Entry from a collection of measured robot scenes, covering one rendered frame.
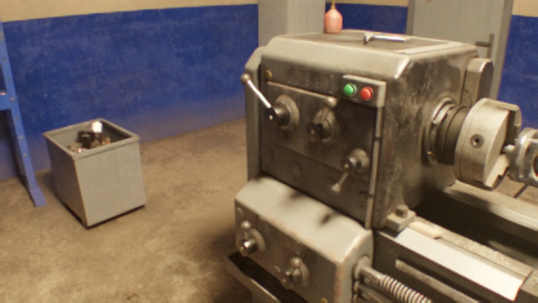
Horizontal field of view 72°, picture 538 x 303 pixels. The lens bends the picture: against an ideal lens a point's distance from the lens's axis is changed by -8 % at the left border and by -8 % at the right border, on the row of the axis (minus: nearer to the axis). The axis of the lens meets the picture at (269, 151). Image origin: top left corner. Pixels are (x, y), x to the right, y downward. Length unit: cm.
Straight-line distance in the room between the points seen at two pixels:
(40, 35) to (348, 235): 325
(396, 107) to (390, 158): 14
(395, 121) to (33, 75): 332
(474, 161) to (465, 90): 32
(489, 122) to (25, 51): 352
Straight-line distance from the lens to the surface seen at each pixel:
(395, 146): 110
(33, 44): 389
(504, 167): 119
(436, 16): 461
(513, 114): 117
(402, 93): 106
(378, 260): 131
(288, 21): 450
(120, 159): 281
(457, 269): 115
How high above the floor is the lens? 149
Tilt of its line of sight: 22 degrees down
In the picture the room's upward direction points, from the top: straight up
